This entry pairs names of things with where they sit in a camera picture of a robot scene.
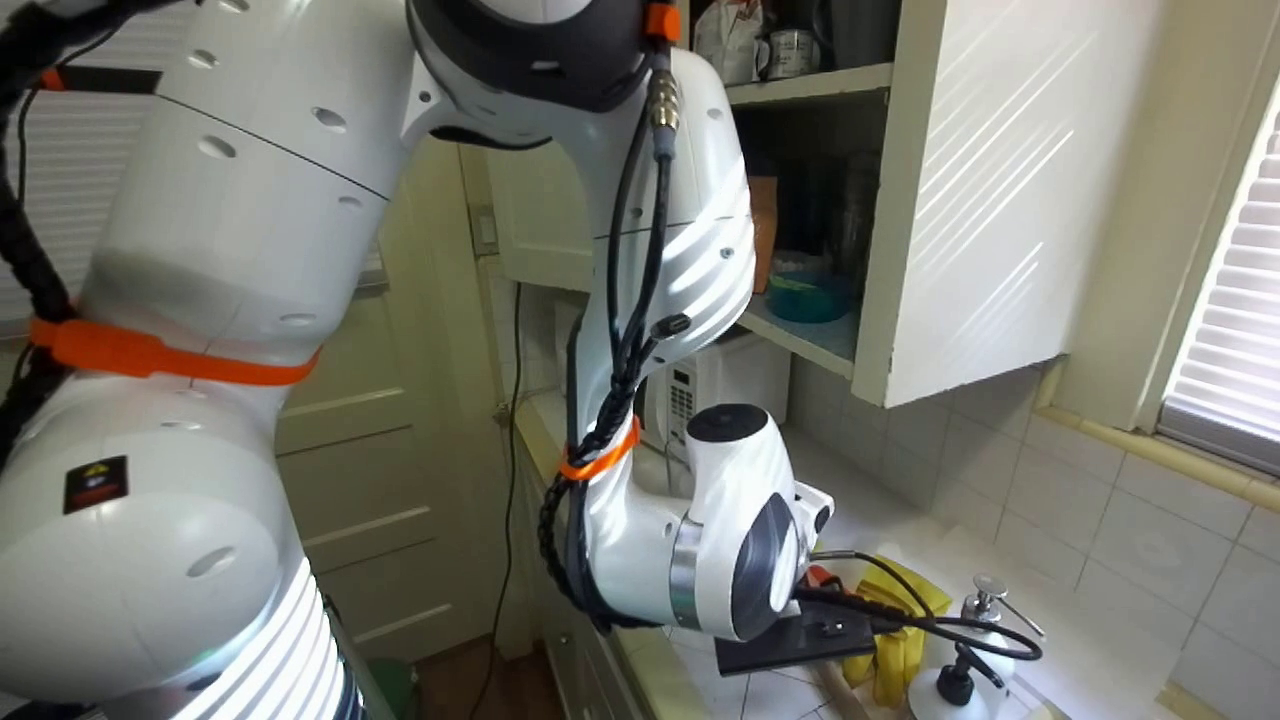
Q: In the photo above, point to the orange snack bag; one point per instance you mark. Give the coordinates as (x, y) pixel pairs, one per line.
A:
(765, 225)

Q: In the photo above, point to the white soap pump bottle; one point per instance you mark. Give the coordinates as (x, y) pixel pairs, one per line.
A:
(1006, 629)

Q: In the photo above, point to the cream wall cabinet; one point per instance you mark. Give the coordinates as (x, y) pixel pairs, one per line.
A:
(993, 145)

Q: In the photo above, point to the white patterned mug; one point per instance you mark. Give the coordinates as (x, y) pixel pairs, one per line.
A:
(728, 33)

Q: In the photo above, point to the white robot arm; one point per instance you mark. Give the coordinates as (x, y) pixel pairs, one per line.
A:
(155, 562)

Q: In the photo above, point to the white window blind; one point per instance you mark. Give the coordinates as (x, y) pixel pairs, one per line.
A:
(1226, 376)

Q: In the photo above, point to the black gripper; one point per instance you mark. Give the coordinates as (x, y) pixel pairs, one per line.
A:
(807, 637)

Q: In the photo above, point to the white microwave oven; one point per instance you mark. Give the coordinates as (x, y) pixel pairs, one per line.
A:
(738, 368)

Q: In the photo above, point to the teal bowl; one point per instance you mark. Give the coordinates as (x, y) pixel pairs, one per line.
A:
(807, 288)

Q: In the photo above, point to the black pump soap bottle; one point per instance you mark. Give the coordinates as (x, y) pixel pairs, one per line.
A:
(970, 686)

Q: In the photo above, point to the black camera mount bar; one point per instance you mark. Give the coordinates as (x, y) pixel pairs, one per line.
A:
(93, 76)

